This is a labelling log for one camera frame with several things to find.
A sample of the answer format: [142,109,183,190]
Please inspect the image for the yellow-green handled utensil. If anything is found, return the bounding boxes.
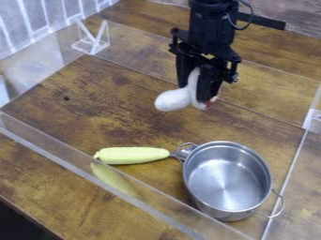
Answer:
[92,147,189,165]

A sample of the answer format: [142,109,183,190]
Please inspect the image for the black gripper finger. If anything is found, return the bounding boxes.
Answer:
[197,60,229,102]
[175,54,201,88]

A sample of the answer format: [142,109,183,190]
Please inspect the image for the silver metal pot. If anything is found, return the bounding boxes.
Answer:
[173,141,285,222]

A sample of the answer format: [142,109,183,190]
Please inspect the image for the clear acrylic triangular bracket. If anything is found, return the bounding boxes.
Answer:
[71,20,111,55]

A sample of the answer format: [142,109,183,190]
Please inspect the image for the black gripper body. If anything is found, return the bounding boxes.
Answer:
[170,0,241,83]

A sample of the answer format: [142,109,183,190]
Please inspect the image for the black strip on table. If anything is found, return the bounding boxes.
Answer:
[238,12,286,30]

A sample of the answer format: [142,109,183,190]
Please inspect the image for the clear acrylic front barrier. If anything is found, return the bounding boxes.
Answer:
[0,112,252,240]

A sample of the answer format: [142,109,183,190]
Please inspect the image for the white and brown plush mushroom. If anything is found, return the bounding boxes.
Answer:
[154,67,217,112]

